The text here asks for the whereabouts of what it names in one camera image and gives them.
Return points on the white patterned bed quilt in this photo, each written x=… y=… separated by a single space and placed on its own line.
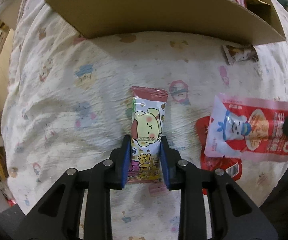
x=69 y=99

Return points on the gold brown snack packet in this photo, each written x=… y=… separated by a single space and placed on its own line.
x=256 y=2

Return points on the pink white sauce pouch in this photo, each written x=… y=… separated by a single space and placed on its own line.
x=248 y=129

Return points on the red flat snack packet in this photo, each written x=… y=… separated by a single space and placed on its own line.
x=233 y=167

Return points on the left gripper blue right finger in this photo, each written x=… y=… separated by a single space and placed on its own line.
x=169 y=163

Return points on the pompompurin snack bar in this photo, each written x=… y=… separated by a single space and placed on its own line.
x=148 y=115

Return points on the brown chocolate bar wrapper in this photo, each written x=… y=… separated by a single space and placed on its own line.
x=239 y=54

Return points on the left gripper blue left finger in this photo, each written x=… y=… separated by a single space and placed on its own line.
x=121 y=162

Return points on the open cardboard box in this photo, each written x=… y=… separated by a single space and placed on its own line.
x=224 y=19

